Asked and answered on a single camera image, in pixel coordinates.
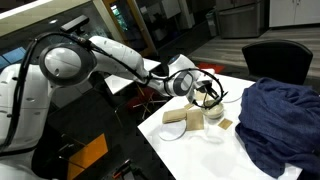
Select small tan paper square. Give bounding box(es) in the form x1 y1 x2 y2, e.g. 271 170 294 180
218 118 232 130

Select blue cloth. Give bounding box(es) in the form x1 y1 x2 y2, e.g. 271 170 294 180
235 77 320 178

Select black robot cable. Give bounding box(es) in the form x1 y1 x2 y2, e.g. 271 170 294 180
0 31 229 154

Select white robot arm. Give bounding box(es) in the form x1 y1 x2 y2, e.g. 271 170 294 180
0 34 217 180

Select tan paper rectangle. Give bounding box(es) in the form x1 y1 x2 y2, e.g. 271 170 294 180
195 91 205 101

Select black chair near cloth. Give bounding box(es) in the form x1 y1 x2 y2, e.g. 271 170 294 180
242 40 313 85

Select white bowl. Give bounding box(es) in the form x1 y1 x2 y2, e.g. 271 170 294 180
201 103 224 119

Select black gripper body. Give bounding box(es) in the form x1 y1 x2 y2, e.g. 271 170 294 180
194 80 217 97

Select large tan paper sheet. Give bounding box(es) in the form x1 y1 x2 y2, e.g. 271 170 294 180
162 108 204 131

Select clear round disc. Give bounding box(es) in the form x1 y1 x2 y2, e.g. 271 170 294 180
159 120 186 141

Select white cabinets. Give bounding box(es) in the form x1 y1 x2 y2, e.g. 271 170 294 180
269 0 320 27

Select steel trash bin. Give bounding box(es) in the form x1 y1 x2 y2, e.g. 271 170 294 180
216 0 264 38

